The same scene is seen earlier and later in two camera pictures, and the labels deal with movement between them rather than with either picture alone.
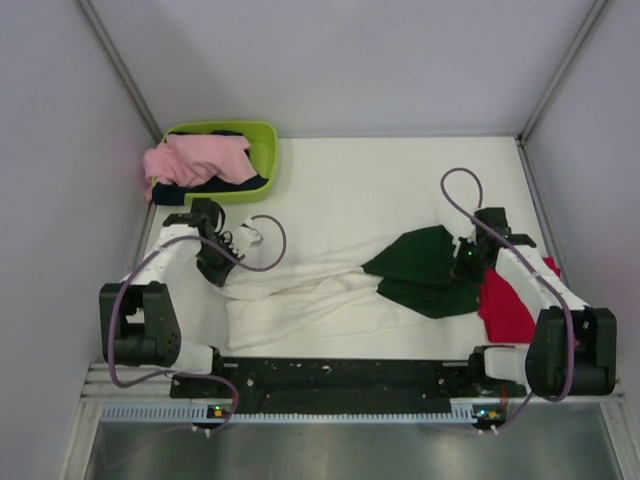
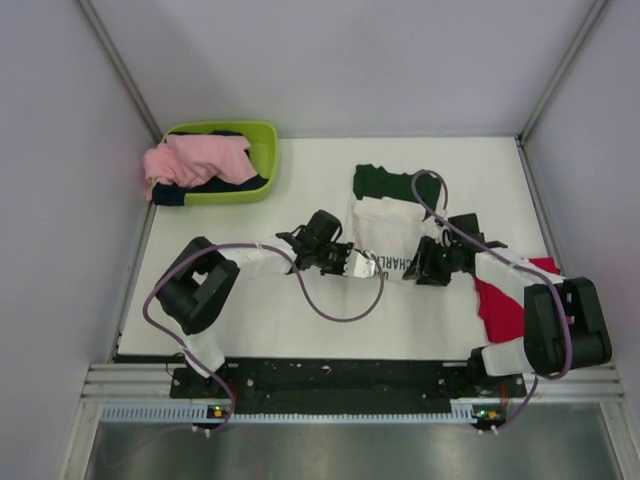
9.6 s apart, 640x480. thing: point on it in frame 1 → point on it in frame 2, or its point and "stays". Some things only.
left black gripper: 216,276 → 345,248
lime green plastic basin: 263,152 stays
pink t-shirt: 219,159 stays
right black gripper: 460,272 → 422,269
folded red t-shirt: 505,316 stays
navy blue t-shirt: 171,194 stays
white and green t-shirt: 405,276 → 387,219
